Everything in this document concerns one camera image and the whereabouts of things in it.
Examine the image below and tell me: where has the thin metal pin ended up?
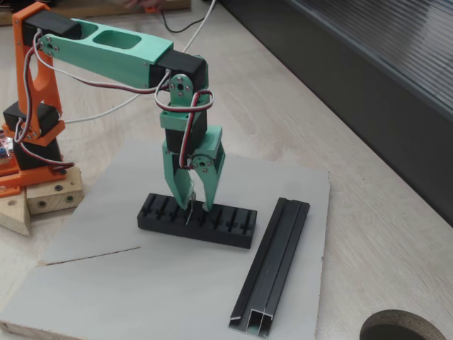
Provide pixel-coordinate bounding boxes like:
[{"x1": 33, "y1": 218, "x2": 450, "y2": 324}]
[{"x1": 184, "y1": 191, "x2": 196, "y2": 227}]

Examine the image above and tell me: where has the black slotted holder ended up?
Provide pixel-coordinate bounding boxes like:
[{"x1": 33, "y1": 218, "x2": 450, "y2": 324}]
[{"x1": 137, "y1": 193, "x2": 258, "y2": 250}]

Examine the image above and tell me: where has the orange 3D-printed circuit board mount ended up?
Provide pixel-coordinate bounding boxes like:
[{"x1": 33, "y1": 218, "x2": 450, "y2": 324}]
[{"x1": 0, "y1": 161, "x2": 21, "y2": 198}]

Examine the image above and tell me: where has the person's hand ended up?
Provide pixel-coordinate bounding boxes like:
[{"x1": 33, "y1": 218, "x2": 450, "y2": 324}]
[{"x1": 120, "y1": 0, "x2": 167, "y2": 9}]

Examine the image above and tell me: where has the black aluminium profile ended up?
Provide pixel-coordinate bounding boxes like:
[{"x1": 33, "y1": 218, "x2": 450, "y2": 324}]
[{"x1": 228, "y1": 197, "x2": 311, "y2": 338}]

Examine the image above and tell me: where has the grey board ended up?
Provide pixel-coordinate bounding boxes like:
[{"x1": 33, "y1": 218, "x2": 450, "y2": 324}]
[{"x1": 0, "y1": 137, "x2": 332, "y2": 340}]

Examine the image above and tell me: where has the long wooden base plank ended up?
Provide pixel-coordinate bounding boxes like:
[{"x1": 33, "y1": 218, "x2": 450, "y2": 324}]
[{"x1": 25, "y1": 166, "x2": 84, "y2": 216}]

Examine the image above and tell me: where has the angled wooden base block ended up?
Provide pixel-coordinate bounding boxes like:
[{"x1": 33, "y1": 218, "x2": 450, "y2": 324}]
[{"x1": 0, "y1": 193, "x2": 32, "y2": 237}]

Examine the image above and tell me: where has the red controller board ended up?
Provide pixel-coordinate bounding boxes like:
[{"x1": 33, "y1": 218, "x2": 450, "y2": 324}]
[{"x1": 0, "y1": 129, "x2": 16, "y2": 160}]

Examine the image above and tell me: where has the gripper servo wire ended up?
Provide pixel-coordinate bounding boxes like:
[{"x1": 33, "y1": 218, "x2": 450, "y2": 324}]
[{"x1": 154, "y1": 90, "x2": 215, "y2": 169}]

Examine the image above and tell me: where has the black power cable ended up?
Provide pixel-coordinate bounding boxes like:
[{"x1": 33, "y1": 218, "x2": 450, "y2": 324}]
[{"x1": 161, "y1": 8, "x2": 210, "y2": 33}]

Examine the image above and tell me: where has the elbow servo wire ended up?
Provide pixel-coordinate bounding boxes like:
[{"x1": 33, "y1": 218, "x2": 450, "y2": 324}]
[{"x1": 23, "y1": 30, "x2": 171, "y2": 96}]

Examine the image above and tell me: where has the base servo wire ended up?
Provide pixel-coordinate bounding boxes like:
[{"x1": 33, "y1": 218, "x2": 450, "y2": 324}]
[{"x1": 13, "y1": 120, "x2": 75, "y2": 175}]

